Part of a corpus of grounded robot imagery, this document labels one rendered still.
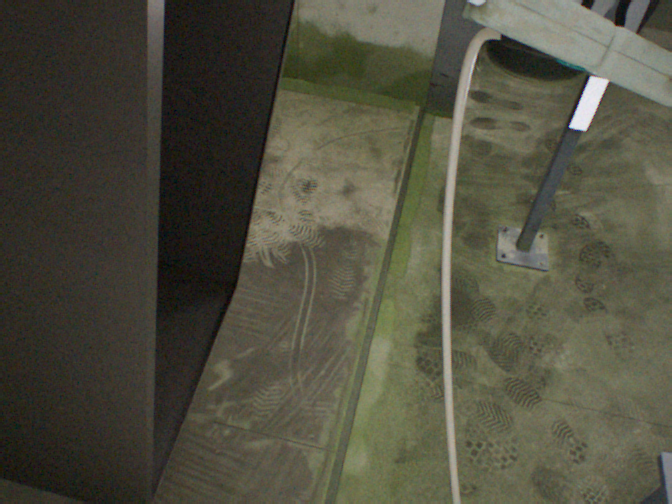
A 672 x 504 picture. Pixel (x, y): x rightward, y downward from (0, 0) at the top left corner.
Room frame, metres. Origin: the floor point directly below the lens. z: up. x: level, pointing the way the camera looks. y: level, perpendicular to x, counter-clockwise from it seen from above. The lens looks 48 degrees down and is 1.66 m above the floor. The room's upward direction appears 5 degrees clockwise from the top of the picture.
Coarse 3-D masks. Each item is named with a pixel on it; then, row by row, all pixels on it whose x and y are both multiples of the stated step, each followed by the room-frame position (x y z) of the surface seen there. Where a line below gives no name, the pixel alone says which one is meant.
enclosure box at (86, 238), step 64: (0, 0) 0.32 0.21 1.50; (64, 0) 0.32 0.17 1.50; (128, 0) 0.31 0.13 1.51; (192, 0) 0.93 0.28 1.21; (256, 0) 0.92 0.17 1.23; (0, 64) 0.33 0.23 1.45; (64, 64) 0.32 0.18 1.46; (128, 64) 0.31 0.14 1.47; (192, 64) 0.94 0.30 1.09; (256, 64) 0.92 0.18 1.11; (0, 128) 0.33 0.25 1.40; (64, 128) 0.32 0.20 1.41; (128, 128) 0.32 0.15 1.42; (192, 128) 0.94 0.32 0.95; (256, 128) 0.92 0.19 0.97; (0, 192) 0.33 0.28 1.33; (64, 192) 0.32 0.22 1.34; (128, 192) 0.32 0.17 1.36; (192, 192) 0.94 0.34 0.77; (256, 192) 0.91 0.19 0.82; (0, 256) 0.34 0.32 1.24; (64, 256) 0.33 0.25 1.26; (128, 256) 0.32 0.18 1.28; (192, 256) 0.94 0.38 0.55; (0, 320) 0.34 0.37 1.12; (64, 320) 0.33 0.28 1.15; (128, 320) 0.32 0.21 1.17; (192, 320) 0.80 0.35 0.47; (0, 384) 0.35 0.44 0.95; (64, 384) 0.34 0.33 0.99; (128, 384) 0.33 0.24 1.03; (192, 384) 0.63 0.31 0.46; (0, 448) 0.36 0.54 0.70; (64, 448) 0.35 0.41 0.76; (128, 448) 0.33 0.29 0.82
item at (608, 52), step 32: (480, 0) 0.51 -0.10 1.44; (512, 0) 0.51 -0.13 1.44; (544, 0) 0.53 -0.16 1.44; (512, 32) 0.51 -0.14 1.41; (544, 32) 0.52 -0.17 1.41; (576, 32) 0.53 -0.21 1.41; (608, 32) 0.55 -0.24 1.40; (576, 64) 0.55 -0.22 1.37; (608, 64) 0.55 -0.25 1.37; (640, 64) 0.56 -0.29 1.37
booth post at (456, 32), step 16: (448, 0) 2.45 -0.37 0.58; (464, 0) 2.44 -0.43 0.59; (448, 16) 2.44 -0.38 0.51; (448, 32) 2.44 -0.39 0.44; (464, 32) 2.43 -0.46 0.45; (448, 48) 2.44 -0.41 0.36; (464, 48) 2.43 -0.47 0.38; (448, 64) 2.44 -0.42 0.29; (432, 80) 2.45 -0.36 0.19; (448, 80) 2.43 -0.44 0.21; (432, 96) 2.44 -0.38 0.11; (448, 96) 2.43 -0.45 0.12; (432, 112) 2.44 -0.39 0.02; (448, 112) 2.43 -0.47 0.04
